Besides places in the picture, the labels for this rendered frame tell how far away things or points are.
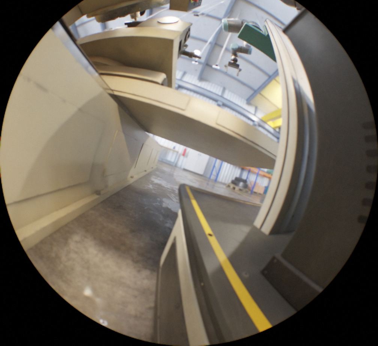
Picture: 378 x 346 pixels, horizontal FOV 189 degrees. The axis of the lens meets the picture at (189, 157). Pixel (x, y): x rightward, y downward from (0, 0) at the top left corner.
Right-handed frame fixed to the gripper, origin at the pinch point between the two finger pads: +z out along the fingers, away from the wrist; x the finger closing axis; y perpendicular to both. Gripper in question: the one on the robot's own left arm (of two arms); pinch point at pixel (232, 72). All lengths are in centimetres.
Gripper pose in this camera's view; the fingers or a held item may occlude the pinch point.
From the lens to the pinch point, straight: 143.5
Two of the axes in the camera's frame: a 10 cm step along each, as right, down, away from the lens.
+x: -9.7, -2.3, 0.4
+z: -2.0, 9.2, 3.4
